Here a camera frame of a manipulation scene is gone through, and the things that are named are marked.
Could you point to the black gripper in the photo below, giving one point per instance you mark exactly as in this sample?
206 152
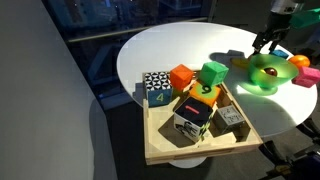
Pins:
278 24

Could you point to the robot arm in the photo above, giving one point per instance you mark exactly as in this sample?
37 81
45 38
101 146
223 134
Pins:
286 6

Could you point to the translucent green plastic bowl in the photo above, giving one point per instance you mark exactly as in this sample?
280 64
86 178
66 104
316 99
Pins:
258 76

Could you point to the small blue toy block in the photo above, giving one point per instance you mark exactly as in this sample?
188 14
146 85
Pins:
279 53

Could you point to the yellow toy lemon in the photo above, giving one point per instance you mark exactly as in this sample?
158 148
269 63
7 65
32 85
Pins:
262 71

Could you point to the dark purple toy ball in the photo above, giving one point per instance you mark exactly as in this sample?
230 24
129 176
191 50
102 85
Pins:
271 71

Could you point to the yellow toy banana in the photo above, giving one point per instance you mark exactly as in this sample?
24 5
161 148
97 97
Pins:
240 62

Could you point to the orange toy fruit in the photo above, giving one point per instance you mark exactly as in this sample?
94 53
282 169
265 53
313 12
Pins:
299 61

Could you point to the pink toy block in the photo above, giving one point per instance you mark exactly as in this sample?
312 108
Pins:
308 77

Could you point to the plain green cube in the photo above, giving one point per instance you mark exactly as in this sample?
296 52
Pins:
213 73

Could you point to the orange cube with number nine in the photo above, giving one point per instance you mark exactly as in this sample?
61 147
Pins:
205 92

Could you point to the grey patterned cube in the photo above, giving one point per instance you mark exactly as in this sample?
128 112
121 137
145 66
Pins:
228 118

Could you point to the plain orange cube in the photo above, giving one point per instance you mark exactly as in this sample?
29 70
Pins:
181 76

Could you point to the black clamp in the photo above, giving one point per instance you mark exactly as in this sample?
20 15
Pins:
278 156
308 129

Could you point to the black and white picture cube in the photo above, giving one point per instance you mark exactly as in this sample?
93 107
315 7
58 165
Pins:
193 112

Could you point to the patterned cube with number four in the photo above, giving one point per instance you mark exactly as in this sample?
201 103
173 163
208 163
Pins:
160 96

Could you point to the metal window railing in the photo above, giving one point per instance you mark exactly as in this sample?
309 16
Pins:
133 29

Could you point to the wooden tray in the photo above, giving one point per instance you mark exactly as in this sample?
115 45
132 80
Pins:
166 146

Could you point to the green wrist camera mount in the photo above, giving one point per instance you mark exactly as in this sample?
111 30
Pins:
305 18

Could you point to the white table pedestal base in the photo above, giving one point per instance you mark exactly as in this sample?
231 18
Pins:
188 162

